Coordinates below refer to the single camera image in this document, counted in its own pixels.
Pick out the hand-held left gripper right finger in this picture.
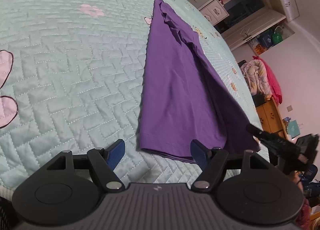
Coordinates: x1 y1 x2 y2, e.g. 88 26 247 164
190 140 273 191

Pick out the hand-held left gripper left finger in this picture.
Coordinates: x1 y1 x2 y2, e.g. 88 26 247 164
46 139 125 192

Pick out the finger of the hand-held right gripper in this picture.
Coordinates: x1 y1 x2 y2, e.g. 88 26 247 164
246 123 269 143

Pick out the purple t-shirt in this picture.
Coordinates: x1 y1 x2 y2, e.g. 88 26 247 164
137 0 262 163

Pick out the wooden desk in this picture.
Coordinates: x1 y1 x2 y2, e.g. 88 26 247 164
255 96 288 139

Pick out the teal gift bag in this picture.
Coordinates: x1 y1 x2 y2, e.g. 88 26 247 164
286 120 304 139

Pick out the rolled pink grey quilt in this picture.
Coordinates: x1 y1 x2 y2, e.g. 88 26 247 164
252 56 283 107

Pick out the stack of colourful boxes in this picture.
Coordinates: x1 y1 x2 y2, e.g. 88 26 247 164
251 38 269 56

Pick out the bee-print quilted bed cover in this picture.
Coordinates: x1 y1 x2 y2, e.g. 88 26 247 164
0 0 265 190

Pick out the blue bag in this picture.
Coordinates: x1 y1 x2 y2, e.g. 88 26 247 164
257 30 274 48

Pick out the green bag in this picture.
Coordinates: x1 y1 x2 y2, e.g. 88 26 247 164
272 26 285 44

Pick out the white door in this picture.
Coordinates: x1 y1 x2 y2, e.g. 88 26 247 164
221 9 287 51

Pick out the white drawer cabinet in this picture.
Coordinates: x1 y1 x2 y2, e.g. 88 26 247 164
200 0 230 26

